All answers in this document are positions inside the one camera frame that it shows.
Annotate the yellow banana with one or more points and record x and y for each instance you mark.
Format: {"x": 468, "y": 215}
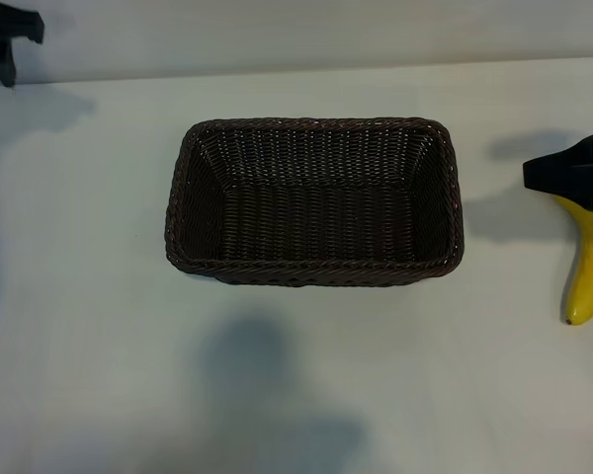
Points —
{"x": 590, "y": 276}

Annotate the dark brown wicker basket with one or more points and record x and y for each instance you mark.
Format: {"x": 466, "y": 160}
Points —
{"x": 316, "y": 212}

